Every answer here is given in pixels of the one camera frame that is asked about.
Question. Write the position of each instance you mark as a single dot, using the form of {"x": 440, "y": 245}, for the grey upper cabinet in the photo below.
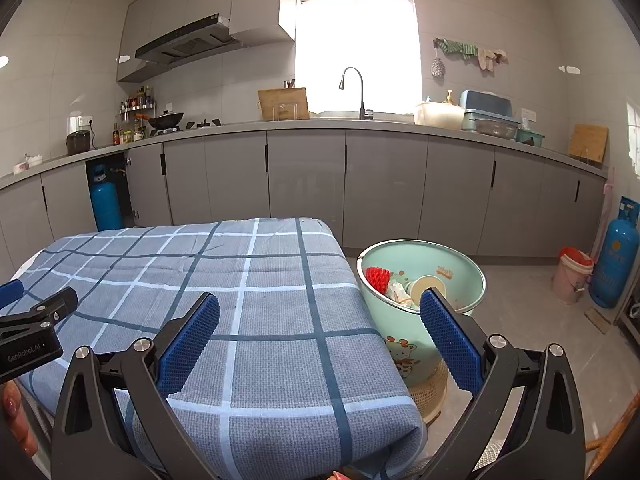
{"x": 255, "y": 5}

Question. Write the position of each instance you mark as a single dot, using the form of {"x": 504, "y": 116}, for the black wok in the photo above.
{"x": 167, "y": 120}

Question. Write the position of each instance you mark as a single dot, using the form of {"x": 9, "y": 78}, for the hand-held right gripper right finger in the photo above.
{"x": 450, "y": 340}

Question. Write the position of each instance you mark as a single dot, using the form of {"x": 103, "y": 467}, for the white plastic container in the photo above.
{"x": 440, "y": 115}

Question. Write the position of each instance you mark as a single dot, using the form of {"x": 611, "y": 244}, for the green striped hanging cloth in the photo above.
{"x": 457, "y": 47}

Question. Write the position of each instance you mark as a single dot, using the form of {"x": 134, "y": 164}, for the small wooden cutting board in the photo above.
{"x": 587, "y": 142}

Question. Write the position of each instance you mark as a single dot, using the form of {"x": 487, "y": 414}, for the wall spice rack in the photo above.
{"x": 137, "y": 102}

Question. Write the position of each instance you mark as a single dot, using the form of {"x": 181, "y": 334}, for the green plastic basin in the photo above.
{"x": 380, "y": 320}

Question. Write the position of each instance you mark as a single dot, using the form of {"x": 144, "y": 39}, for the bright window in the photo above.
{"x": 355, "y": 50}

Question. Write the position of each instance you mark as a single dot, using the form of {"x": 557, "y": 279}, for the hanging mesh scrubber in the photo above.
{"x": 438, "y": 67}

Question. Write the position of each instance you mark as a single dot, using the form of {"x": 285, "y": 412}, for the glass jar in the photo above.
{"x": 127, "y": 136}

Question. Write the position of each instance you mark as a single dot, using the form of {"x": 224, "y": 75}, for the pink rubber gloves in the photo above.
{"x": 490, "y": 57}

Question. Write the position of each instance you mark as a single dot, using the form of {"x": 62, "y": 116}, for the dark rice cooker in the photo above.
{"x": 80, "y": 142}

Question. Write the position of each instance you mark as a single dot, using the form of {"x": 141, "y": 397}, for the person's left hand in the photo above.
{"x": 10, "y": 405}

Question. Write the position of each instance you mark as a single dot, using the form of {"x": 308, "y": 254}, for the wooden stick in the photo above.
{"x": 610, "y": 440}

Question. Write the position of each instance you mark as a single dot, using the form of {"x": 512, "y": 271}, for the red plastic bag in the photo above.
{"x": 378, "y": 280}

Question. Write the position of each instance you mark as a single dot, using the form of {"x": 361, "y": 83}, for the soap pump bottle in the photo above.
{"x": 450, "y": 97}

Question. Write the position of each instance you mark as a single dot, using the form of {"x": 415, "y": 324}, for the dark sauce bottle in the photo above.
{"x": 116, "y": 136}

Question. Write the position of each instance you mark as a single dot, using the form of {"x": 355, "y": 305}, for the metal bowl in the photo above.
{"x": 495, "y": 129}

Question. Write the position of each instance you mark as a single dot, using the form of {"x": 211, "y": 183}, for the white wall socket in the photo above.
{"x": 86, "y": 121}
{"x": 528, "y": 114}

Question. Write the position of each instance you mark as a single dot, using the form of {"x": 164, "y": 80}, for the blue dish rack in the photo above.
{"x": 485, "y": 100}

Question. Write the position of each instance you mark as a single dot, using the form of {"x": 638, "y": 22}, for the clear plastic wrapper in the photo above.
{"x": 397, "y": 291}

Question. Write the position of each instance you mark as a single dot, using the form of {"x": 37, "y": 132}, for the grey kitchen base cabinets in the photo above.
{"x": 305, "y": 175}

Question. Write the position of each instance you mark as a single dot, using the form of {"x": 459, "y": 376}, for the knife holder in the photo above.
{"x": 290, "y": 83}

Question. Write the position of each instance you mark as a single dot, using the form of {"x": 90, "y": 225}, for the metal shelf rack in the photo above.
{"x": 630, "y": 310}

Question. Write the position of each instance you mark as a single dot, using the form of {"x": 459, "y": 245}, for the blue plaid blanket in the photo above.
{"x": 280, "y": 310}

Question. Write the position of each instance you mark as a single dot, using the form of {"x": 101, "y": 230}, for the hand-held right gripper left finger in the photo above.
{"x": 190, "y": 345}

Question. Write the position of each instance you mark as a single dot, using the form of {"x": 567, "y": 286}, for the green plastic basket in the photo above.
{"x": 530, "y": 137}

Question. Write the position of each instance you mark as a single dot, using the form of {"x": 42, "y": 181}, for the flat cardboard piece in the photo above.
{"x": 602, "y": 320}

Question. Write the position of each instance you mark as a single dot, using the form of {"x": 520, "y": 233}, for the pink mop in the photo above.
{"x": 605, "y": 195}

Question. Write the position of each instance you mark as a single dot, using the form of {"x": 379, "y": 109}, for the white lidded jar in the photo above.
{"x": 417, "y": 287}

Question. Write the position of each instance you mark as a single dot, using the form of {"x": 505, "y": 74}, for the pink bucket with red liner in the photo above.
{"x": 570, "y": 282}

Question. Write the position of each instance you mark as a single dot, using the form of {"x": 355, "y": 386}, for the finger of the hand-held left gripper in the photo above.
{"x": 50, "y": 310}
{"x": 10, "y": 293}

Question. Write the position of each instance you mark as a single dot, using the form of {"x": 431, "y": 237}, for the steel gooseneck faucet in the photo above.
{"x": 362, "y": 100}

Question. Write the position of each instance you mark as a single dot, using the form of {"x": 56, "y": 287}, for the black range hood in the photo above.
{"x": 185, "y": 40}

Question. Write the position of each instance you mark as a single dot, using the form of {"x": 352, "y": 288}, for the beige woven basket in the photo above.
{"x": 430, "y": 395}

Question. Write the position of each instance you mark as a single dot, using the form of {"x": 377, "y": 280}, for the blue gas cylinder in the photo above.
{"x": 615, "y": 260}
{"x": 107, "y": 205}

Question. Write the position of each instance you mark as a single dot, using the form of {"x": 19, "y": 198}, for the gas stove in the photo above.
{"x": 202, "y": 124}

